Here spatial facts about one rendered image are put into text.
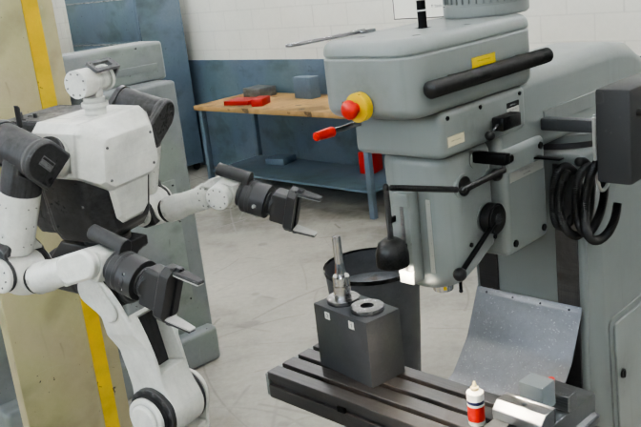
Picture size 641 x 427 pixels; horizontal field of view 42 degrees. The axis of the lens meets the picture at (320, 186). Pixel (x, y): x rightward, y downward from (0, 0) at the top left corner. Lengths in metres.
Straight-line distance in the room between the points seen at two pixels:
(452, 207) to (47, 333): 1.94
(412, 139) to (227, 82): 7.32
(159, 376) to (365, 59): 0.96
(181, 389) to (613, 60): 1.43
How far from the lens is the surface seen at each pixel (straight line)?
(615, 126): 1.89
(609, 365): 2.39
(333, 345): 2.32
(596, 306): 2.29
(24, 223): 1.96
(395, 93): 1.65
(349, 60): 1.71
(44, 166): 1.91
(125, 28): 9.16
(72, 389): 3.47
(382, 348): 2.24
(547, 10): 6.52
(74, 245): 2.17
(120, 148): 2.01
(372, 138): 1.84
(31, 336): 3.32
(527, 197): 2.03
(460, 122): 1.77
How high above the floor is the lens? 2.04
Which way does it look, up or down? 15 degrees down
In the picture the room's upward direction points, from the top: 7 degrees counter-clockwise
